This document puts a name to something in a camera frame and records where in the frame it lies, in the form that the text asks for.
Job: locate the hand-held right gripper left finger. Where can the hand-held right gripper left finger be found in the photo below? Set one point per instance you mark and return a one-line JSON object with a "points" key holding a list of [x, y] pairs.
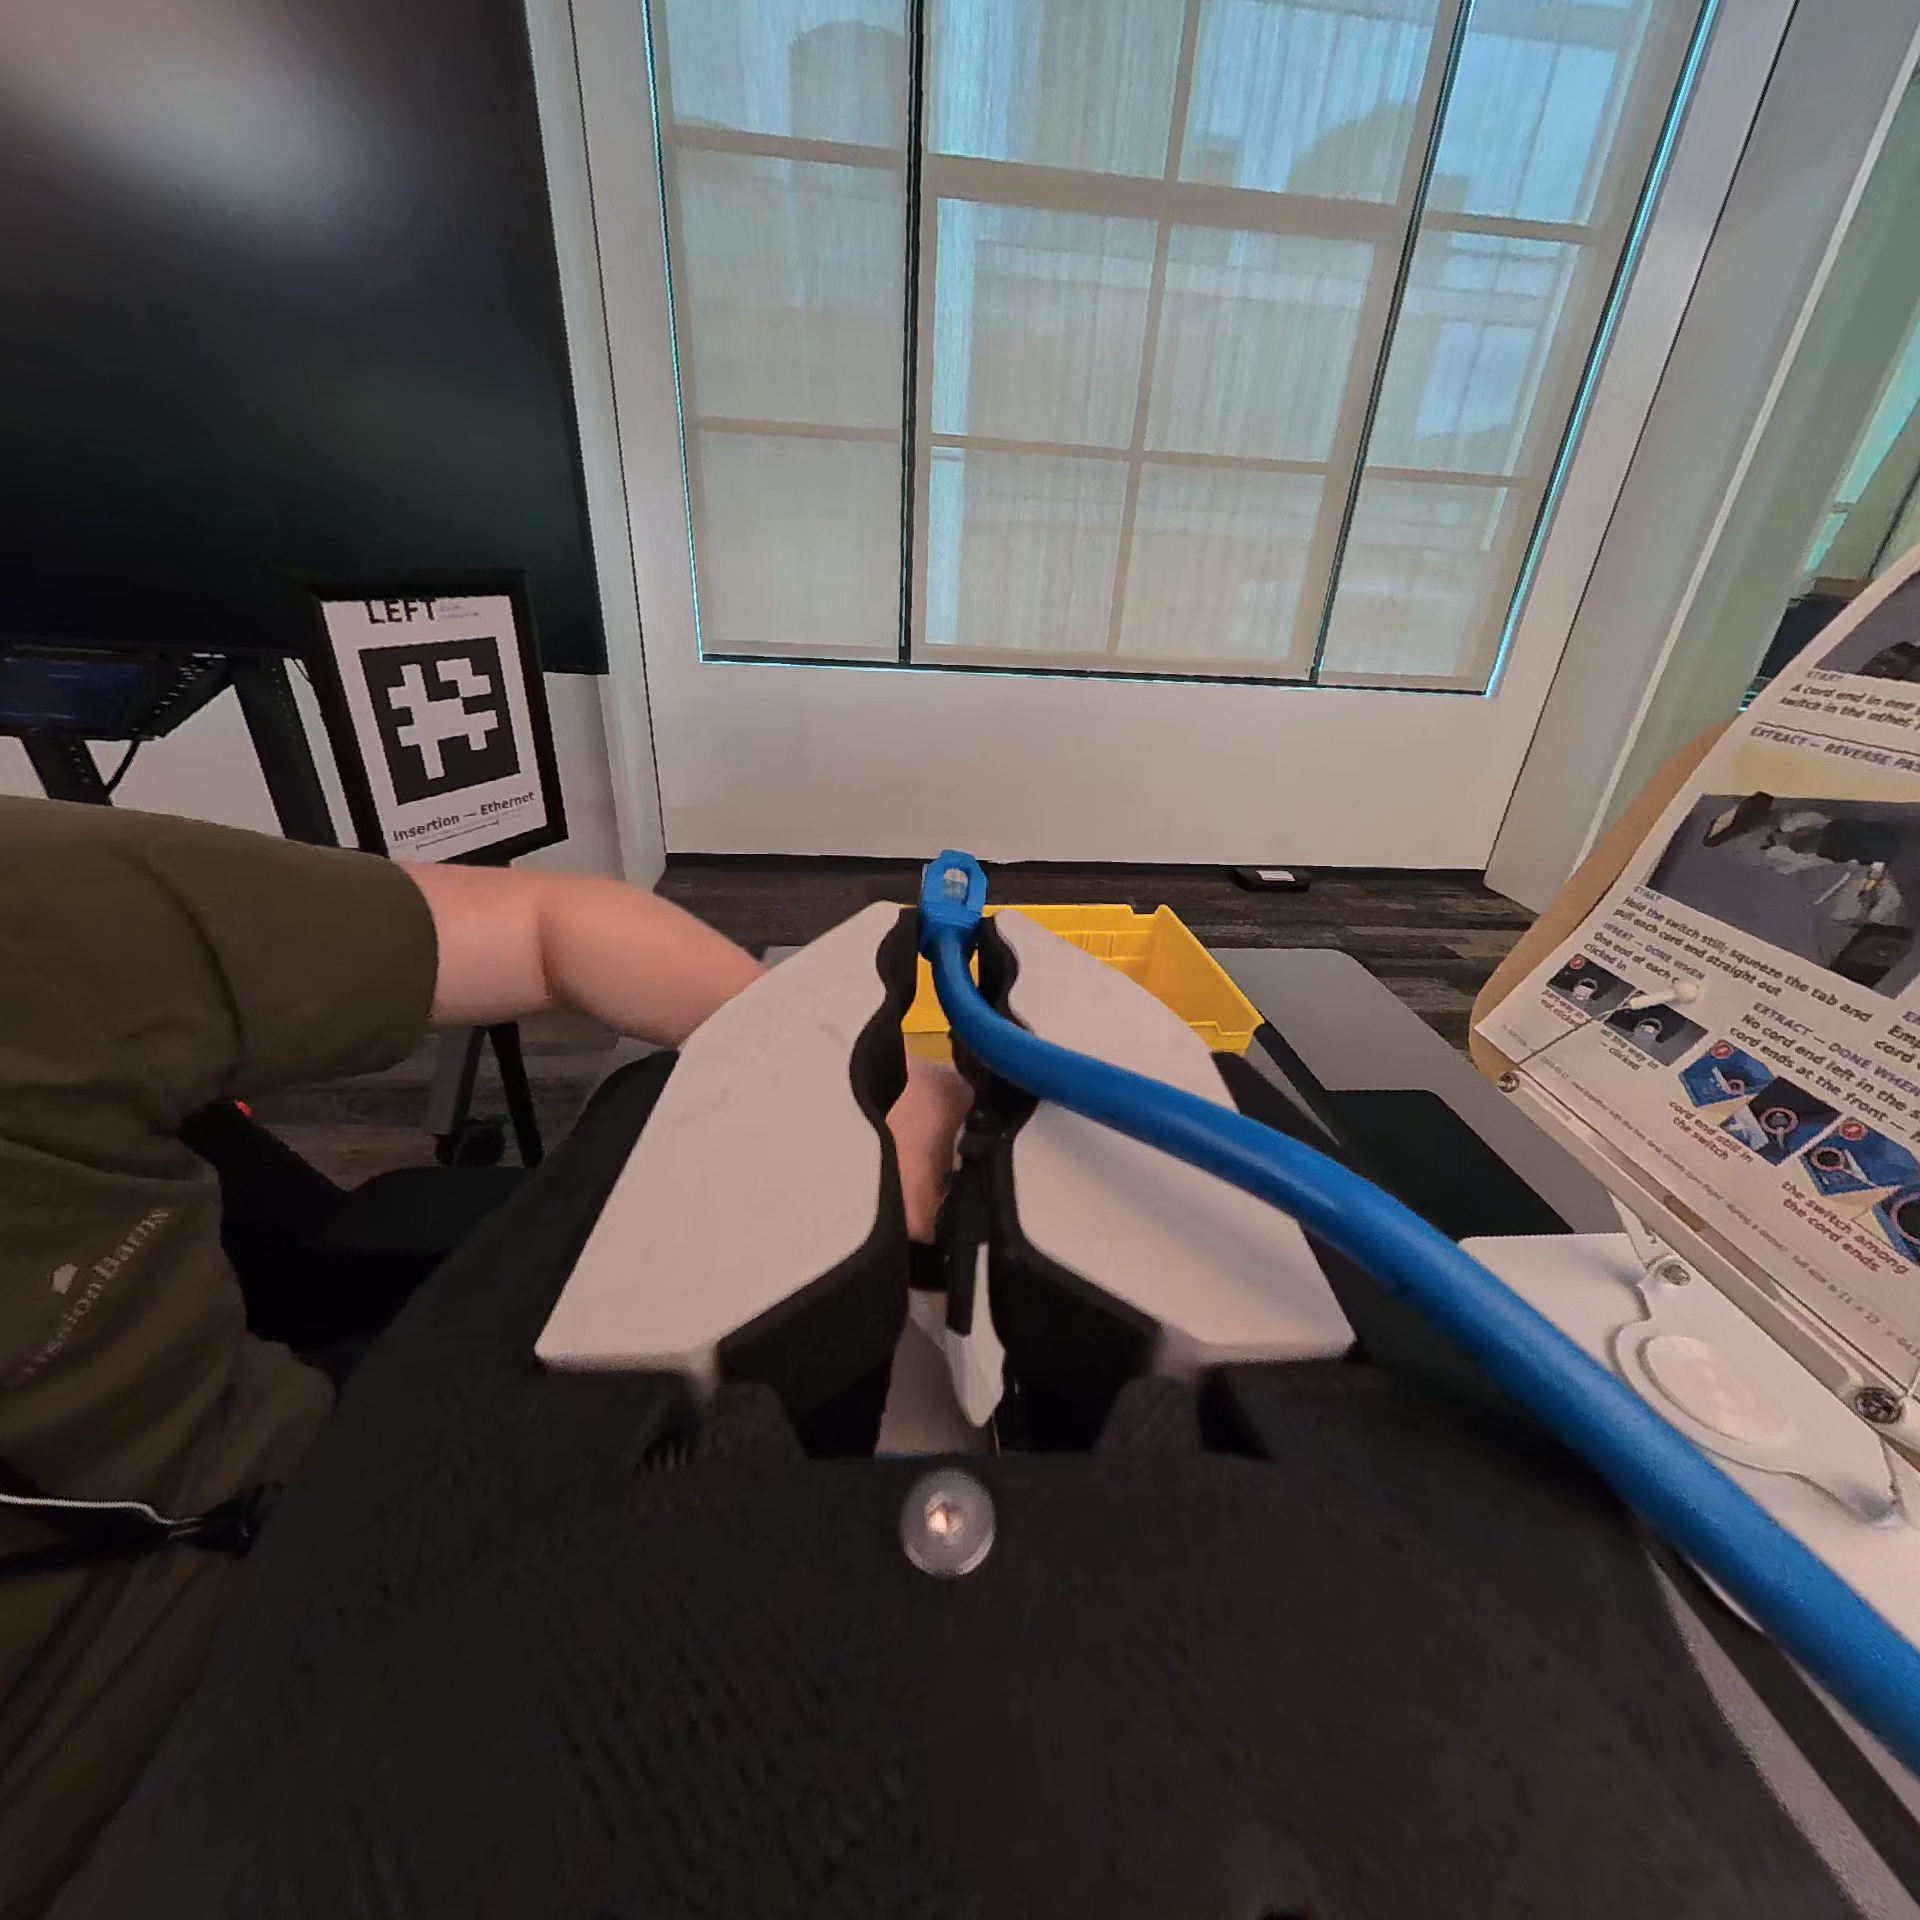
{"points": [[721, 1184]]}

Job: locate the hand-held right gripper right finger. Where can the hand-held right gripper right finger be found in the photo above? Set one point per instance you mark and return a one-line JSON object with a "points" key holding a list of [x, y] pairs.
{"points": [[1201, 1276]]}

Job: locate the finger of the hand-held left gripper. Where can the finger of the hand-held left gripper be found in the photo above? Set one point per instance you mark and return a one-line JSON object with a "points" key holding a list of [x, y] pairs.
{"points": [[967, 1372]]}

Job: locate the yellow plastic bin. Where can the yellow plastic bin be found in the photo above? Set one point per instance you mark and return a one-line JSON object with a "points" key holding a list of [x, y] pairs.
{"points": [[1170, 989]]}

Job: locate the person's left hand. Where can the person's left hand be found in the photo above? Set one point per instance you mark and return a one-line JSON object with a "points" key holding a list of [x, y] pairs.
{"points": [[931, 1147]]}

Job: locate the small black floor device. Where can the small black floor device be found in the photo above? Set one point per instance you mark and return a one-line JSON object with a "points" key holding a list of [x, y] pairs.
{"points": [[1272, 878]]}

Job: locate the white board stand base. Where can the white board stand base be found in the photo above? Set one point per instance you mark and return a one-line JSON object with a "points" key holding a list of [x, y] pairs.
{"points": [[1693, 1380]]}

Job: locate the framed marker sign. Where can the framed marker sign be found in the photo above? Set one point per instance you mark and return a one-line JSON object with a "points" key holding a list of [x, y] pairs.
{"points": [[442, 720]]}

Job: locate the person's olive shirt torso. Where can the person's olive shirt torso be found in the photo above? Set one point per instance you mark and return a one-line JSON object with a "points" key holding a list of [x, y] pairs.
{"points": [[148, 1125]]}

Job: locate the printed instruction sheet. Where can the printed instruction sheet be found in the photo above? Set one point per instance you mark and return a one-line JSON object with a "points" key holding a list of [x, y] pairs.
{"points": [[1769, 960]]}

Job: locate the small dark screen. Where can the small dark screen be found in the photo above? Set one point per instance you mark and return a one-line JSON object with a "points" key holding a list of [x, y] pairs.
{"points": [[75, 692]]}

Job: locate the large gridded window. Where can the large gridded window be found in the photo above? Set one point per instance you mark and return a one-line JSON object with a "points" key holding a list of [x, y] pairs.
{"points": [[1170, 329]]}

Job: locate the large black monitor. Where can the large black monitor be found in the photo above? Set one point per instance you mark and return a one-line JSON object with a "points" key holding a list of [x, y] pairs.
{"points": [[271, 299]]}

